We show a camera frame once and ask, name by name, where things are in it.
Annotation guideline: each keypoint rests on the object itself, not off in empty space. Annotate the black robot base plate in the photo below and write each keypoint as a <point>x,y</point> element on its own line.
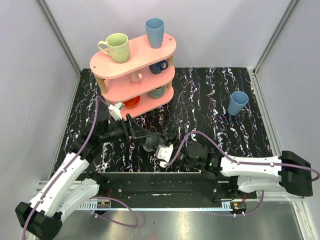
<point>125,184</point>

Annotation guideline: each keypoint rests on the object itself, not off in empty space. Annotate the orange bowl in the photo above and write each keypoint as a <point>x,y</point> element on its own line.
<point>133,102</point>

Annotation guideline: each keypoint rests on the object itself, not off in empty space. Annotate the teal speckled cup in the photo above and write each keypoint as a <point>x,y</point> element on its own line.
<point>157,93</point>

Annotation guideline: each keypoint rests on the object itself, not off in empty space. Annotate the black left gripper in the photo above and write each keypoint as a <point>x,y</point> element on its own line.
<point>127,129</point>

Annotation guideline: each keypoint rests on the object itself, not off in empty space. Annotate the dark blue mug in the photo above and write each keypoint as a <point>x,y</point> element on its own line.
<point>158,67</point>

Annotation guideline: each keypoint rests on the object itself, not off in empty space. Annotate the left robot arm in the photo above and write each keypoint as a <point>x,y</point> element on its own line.
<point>44,214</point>

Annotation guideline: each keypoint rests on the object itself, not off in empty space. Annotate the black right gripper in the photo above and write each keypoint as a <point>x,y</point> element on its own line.
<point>172,137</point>

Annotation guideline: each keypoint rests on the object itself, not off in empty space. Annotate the pink three-tier shelf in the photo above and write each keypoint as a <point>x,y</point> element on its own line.
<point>148,75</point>

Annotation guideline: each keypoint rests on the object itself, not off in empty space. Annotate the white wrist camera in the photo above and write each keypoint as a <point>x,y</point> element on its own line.
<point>115,111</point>
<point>163,154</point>

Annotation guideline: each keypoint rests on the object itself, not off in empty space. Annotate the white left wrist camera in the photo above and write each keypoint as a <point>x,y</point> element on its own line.
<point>115,111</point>

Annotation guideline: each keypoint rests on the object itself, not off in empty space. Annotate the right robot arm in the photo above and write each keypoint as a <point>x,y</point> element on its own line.
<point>288,171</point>

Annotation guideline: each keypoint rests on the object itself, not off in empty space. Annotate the pink mug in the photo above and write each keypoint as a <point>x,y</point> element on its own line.
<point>136,77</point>

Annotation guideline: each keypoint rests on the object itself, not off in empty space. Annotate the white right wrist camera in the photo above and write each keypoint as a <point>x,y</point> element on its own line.
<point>163,154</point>

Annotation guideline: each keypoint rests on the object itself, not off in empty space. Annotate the blue tumbler on table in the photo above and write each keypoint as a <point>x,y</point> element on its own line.
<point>237,102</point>

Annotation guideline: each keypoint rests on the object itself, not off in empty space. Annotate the green mug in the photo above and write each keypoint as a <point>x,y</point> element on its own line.
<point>116,46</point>

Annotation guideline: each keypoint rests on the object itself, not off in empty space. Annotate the blue tumbler on shelf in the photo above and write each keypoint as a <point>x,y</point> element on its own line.
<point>155,32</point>

